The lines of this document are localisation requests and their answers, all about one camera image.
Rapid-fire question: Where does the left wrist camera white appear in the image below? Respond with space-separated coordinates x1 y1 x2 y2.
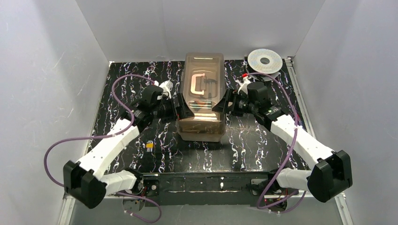
159 80 173 99

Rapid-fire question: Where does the white tape roll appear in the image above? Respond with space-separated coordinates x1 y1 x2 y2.
246 48 283 82

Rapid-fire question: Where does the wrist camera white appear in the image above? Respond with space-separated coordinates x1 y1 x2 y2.
159 80 173 99
235 74 251 95

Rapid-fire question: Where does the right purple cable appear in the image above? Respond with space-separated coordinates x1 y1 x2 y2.
245 72 307 214

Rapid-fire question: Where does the yellow hex key set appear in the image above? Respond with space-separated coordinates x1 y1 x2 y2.
145 141 154 152

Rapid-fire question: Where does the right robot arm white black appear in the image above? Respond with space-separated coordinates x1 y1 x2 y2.
212 82 353 203

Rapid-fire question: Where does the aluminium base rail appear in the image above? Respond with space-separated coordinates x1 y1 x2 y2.
58 190 353 225

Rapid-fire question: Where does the beige plastic tool box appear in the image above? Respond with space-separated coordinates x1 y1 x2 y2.
177 52 226 142

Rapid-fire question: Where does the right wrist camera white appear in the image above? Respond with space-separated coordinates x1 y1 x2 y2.
235 74 251 95

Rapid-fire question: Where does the black mounting plate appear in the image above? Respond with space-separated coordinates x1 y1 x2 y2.
140 172 270 206

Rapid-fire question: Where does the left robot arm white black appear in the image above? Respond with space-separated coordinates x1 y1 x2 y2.
63 85 194 209

